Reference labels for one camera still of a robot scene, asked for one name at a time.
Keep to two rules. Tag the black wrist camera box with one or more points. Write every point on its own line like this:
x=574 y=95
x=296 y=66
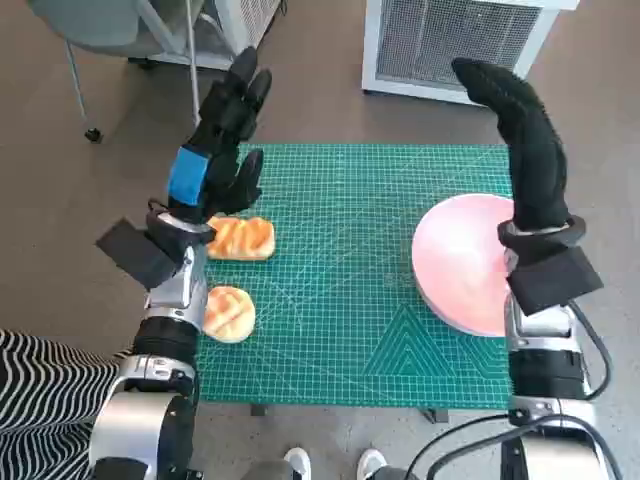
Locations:
x=550 y=282
x=135 y=255

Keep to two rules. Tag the green cutting mat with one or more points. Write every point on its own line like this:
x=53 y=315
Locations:
x=340 y=250

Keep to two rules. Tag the grey chair with metal legs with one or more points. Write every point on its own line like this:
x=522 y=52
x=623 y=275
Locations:
x=100 y=25

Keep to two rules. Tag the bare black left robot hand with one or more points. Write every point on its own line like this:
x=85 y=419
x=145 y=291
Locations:
x=187 y=172

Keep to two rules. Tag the round toy bread bun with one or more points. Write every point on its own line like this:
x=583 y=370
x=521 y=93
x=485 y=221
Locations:
x=230 y=315

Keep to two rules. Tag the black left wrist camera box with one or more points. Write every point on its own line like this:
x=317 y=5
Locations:
x=135 y=255

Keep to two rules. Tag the white appliance with mesh grille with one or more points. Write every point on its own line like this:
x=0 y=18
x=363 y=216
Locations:
x=440 y=40

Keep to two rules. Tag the person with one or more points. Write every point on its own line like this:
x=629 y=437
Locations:
x=40 y=390

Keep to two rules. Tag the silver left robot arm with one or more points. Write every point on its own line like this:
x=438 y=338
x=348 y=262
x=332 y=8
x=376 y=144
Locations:
x=172 y=290

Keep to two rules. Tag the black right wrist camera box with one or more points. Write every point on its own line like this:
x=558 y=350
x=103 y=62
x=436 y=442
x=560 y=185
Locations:
x=550 y=282

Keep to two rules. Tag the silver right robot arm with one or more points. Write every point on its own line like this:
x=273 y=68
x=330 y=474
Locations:
x=545 y=365

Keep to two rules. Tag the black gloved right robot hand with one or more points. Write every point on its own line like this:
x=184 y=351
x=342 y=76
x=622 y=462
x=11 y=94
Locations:
x=535 y=150

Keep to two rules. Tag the pink bowl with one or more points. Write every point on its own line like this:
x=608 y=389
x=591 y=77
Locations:
x=450 y=250

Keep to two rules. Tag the black table bracket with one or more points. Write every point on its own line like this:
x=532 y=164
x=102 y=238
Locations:
x=436 y=416
x=258 y=410

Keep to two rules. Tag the rectangular toy bread loaf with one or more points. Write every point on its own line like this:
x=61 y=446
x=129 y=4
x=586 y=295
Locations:
x=245 y=240

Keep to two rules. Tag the white shoe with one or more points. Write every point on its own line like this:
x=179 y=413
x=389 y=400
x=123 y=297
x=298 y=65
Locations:
x=297 y=462
x=371 y=462

